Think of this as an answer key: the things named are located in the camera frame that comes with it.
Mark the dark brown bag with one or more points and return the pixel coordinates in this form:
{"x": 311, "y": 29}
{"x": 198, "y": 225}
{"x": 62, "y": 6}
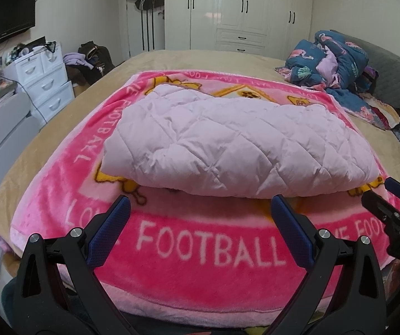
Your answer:
{"x": 97, "y": 57}

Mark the blue flamingo print quilt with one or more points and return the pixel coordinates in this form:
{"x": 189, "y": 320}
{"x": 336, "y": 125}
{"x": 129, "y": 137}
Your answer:
{"x": 332, "y": 59}

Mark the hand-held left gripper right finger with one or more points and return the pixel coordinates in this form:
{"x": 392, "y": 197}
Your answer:
{"x": 290, "y": 230}

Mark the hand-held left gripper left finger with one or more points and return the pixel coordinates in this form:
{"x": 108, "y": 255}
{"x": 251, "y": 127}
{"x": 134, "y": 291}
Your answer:
{"x": 112, "y": 223}

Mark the multicoloured striped cloth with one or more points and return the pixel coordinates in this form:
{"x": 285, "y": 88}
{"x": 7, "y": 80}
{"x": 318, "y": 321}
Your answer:
{"x": 383, "y": 111}

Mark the grey padded headboard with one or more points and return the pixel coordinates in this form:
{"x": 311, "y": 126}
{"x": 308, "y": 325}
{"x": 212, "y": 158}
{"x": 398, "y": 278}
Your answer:
{"x": 395, "y": 76}

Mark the white drawer cabinet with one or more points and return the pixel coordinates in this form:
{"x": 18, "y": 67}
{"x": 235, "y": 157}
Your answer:
{"x": 43, "y": 80}

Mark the pink quilted jacket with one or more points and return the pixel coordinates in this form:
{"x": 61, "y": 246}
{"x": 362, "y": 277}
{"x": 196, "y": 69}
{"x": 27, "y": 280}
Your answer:
{"x": 220, "y": 143}

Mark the lavender cloth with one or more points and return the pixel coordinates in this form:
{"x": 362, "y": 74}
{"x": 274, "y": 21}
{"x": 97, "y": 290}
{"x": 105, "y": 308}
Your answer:
{"x": 76, "y": 59}

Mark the white wardrobe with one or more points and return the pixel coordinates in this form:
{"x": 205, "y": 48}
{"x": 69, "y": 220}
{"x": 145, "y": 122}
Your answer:
{"x": 241, "y": 7}

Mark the pink printed blanket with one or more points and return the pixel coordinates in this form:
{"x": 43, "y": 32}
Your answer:
{"x": 200, "y": 251}

